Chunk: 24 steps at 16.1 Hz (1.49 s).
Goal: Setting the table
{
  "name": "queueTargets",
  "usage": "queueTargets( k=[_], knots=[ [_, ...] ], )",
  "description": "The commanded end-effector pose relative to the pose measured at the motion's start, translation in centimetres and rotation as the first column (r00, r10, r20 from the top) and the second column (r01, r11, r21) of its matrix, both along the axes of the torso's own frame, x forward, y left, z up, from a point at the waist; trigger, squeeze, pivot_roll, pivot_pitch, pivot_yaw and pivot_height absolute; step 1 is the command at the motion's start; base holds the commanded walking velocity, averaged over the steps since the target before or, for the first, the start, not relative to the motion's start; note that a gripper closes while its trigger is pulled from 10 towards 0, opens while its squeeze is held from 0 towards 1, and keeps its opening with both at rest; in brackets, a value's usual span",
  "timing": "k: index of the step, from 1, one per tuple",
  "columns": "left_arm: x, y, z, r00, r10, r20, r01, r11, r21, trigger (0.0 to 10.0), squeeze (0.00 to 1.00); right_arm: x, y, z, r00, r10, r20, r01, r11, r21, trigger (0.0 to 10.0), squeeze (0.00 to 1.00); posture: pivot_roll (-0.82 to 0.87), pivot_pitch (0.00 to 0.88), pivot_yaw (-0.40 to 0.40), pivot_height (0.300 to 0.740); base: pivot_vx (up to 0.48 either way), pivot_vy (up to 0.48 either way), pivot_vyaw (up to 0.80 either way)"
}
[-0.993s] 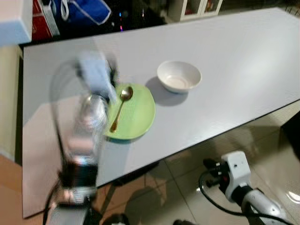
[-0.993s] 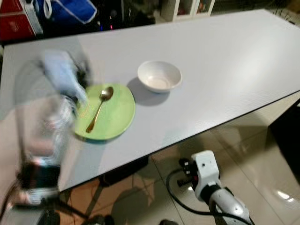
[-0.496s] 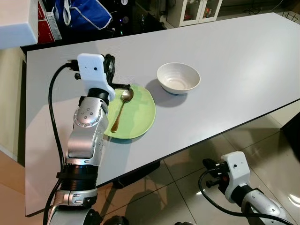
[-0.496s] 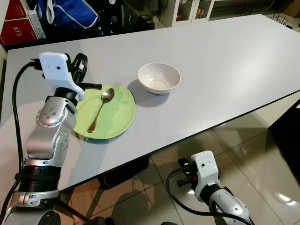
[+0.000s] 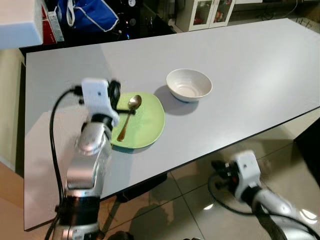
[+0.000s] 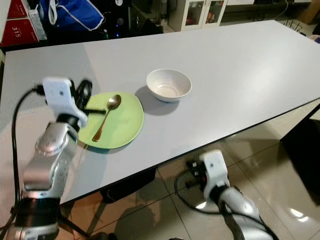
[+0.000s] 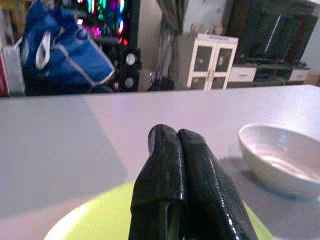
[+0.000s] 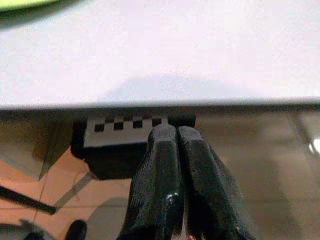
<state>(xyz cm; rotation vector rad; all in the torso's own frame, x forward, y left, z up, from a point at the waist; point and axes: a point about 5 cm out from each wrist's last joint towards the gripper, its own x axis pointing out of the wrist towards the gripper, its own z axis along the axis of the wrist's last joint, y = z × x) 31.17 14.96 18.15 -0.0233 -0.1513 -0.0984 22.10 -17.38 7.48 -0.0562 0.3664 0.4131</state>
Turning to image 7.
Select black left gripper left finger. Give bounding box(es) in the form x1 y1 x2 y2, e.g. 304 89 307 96
128 124 188 240

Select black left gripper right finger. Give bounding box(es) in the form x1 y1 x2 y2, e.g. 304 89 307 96
176 128 260 240

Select pale grey bowl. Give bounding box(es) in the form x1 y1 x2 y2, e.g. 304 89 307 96
237 123 320 201

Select green plate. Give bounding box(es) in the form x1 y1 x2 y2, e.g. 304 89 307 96
42 183 276 240

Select black bundle on floor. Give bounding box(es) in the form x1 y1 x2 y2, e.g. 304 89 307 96
147 76 176 92

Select black computer tower rgb lights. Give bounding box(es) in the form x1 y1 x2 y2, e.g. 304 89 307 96
74 0 141 92

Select white glass door cabinet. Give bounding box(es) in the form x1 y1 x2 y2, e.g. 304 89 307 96
186 33 240 90

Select dark and white tv console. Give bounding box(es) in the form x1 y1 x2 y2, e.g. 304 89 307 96
228 58 311 84

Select grey curtain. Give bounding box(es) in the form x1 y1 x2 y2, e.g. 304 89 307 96
156 0 188 77

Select brown cardboard box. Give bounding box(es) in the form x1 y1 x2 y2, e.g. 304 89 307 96
303 72 320 87

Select black flat television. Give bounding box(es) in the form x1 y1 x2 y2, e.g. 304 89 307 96
226 0 316 63

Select white and red bag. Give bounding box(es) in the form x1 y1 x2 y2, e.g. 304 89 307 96
0 42 26 97

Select blue bag with white handles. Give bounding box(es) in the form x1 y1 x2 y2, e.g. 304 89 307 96
19 0 116 87

